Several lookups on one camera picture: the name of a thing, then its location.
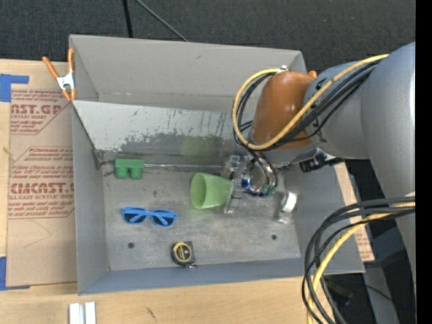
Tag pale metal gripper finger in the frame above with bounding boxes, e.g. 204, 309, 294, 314
222, 184, 244, 215
221, 154, 251, 182

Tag light green plastic cup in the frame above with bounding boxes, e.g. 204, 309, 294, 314
189, 171, 234, 211

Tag clear plastic bottle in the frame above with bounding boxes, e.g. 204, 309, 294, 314
274, 190, 298, 224

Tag grey metal bin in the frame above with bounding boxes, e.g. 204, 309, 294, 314
68, 34, 367, 296

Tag black and yellow tape measure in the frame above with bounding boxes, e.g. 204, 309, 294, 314
171, 240, 198, 270

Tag blue sunglasses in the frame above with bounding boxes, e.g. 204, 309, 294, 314
119, 206, 178, 228

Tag green toy building block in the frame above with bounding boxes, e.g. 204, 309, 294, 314
113, 158, 146, 181

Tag brown cardboard board red print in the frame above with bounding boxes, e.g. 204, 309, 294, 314
0, 58, 376, 290

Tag black cylinder on white bracket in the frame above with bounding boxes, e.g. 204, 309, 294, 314
281, 155, 344, 174

